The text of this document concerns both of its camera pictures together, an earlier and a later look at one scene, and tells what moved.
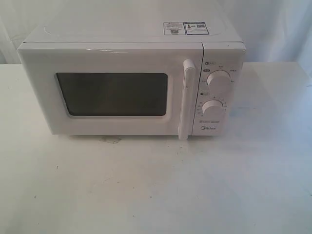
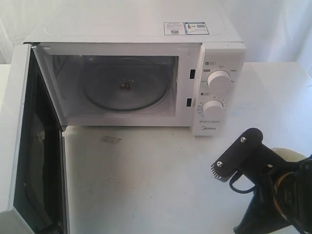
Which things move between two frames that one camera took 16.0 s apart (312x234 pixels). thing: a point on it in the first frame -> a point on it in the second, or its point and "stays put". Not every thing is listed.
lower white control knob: [212, 108] stays put
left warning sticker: [174, 28] stays put
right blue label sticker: [195, 28] stays put
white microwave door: [116, 88] -> [39, 198]
